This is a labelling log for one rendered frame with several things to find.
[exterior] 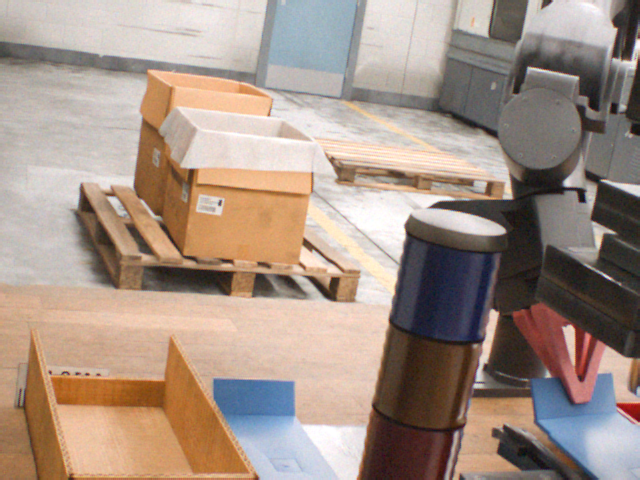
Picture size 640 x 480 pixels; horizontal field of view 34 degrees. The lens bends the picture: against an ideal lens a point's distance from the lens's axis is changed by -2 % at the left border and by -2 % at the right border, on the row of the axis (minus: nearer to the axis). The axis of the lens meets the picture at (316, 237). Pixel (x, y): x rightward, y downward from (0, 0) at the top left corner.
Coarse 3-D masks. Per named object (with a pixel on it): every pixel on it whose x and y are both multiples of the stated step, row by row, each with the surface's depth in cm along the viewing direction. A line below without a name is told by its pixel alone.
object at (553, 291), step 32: (608, 192) 65; (608, 224) 65; (544, 256) 65; (576, 256) 63; (608, 256) 63; (544, 288) 65; (576, 288) 62; (608, 288) 59; (576, 320) 62; (608, 320) 59
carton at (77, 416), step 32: (32, 352) 82; (32, 384) 81; (64, 384) 86; (96, 384) 87; (128, 384) 88; (160, 384) 89; (192, 384) 81; (32, 416) 80; (64, 416) 84; (96, 416) 85; (128, 416) 87; (160, 416) 88; (192, 416) 80; (32, 448) 79; (64, 448) 65; (96, 448) 80; (128, 448) 81; (160, 448) 82; (192, 448) 80; (224, 448) 72
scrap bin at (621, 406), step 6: (618, 402) 102; (624, 402) 102; (630, 402) 102; (636, 402) 102; (618, 408) 91; (624, 408) 102; (630, 408) 102; (636, 408) 102; (624, 414) 90; (630, 414) 102; (636, 414) 103; (630, 420) 89; (636, 420) 103
